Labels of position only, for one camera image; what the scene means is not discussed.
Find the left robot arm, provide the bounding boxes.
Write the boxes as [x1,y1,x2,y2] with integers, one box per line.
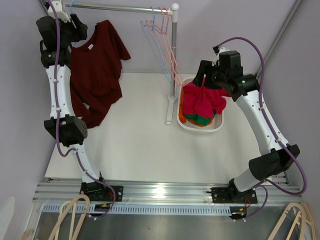
[36,13,108,201]

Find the beige wooden hangers left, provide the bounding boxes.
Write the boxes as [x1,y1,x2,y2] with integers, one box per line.
[22,194,91,240]

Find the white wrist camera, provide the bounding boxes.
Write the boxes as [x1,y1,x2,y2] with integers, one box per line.
[211,46,229,66]
[45,0,71,23]

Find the aluminium mounting rail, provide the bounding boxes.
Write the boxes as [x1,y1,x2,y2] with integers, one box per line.
[32,179,303,217]

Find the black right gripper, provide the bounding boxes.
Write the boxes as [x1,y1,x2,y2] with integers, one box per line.
[192,60,228,91]

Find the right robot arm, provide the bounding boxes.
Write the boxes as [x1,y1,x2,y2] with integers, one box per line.
[192,47,300,203]

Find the maroon t shirt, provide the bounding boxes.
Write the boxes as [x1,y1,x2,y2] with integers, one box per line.
[70,20,131,129]

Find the white perforated plastic basket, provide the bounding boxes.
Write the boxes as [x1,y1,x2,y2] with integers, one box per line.
[176,76,224,134]

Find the orange t shirt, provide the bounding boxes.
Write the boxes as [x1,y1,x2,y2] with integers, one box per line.
[178,89,215,126]

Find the beige wooden hangers right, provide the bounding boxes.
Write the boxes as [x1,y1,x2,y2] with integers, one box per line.
[267,202,317,240]

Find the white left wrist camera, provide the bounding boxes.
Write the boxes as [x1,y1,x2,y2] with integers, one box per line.
[45,0,71,23]

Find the green t shirt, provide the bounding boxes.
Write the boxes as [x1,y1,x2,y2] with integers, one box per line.
[184,114,215,127]

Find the pink hanger of orange shirt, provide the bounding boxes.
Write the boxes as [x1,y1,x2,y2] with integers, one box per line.
[158,7,183,86]

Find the blue hanger of pink shirt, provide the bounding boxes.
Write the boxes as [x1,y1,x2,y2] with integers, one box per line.
[140,6,173,84]

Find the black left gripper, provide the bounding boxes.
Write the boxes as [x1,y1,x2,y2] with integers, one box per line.
[53,14,87,48]

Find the beige wooden hangers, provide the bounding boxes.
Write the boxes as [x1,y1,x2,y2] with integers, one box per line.
[22,194,91,240]
[267,202,317,240]

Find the metal clothes rack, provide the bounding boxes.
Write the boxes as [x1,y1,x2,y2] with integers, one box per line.
[46,0,181,125]

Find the pink magenta t shirt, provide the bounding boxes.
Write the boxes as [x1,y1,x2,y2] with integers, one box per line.
[182,82,231,119]

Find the pink hanger of green shirt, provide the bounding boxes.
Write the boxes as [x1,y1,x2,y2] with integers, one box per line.
[142,20,182,85]

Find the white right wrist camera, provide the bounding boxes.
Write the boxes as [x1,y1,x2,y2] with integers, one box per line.
[211,46,229,66]

